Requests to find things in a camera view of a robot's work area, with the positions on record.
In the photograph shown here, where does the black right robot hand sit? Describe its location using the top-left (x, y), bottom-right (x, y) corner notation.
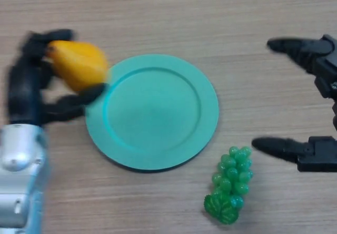
top-left (251, 34), bottom-right (337, 172)

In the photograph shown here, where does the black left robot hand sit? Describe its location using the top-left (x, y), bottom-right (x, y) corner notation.
top-left (6, 28), bottom-right (108, 126)

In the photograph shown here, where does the yellow pear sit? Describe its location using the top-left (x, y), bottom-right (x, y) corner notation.
top-left (47, 40), bottom-right (109, 92)

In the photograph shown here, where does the green round plate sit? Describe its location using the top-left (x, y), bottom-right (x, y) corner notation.
top-left (85, 54), bottom-right (220, 173)

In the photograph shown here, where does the green grape bunch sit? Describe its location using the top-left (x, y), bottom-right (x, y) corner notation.
top-left (204, 146), bottom-right (254, 225)

